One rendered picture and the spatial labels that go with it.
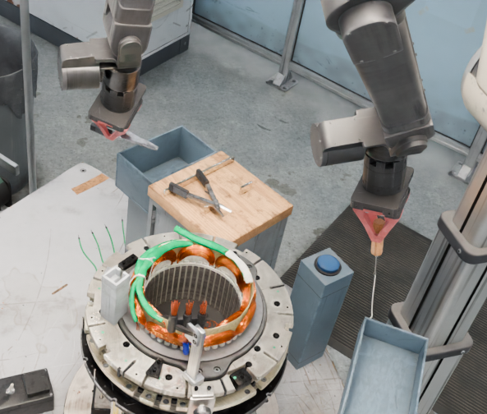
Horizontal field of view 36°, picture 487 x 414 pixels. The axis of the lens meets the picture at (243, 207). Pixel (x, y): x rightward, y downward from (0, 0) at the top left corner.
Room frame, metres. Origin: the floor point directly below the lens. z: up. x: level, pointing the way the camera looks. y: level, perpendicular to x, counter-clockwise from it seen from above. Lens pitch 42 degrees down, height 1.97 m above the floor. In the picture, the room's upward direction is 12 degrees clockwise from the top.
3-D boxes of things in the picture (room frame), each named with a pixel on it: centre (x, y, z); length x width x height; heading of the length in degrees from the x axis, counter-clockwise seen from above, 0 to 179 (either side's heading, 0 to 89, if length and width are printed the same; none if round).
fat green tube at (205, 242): (0.81, 0.03, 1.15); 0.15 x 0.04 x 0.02; 58
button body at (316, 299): (0.95, -0.17, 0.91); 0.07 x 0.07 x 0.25; 43
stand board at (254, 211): (1.04, 0.04, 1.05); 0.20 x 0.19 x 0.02; 53
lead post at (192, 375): (0.61, 0.02, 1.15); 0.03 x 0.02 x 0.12; 50
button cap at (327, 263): (0.95, -0.17, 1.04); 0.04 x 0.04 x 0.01
